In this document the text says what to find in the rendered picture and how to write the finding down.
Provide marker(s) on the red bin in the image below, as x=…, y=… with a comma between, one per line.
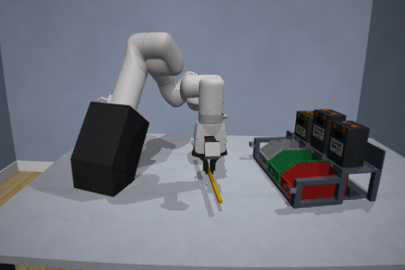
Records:
x=311, y=169

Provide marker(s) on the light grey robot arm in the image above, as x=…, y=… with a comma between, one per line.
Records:
x=203, y=93

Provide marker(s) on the dark grey metal shelf rack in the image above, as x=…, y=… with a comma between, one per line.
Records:
x=373, y=163

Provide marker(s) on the grey open bin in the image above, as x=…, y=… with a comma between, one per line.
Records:
x=273, y=147

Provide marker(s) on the yellow bar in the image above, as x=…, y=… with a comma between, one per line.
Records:
x=214, y=186

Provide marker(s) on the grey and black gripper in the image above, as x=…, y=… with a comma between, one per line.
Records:
x=202, y=129

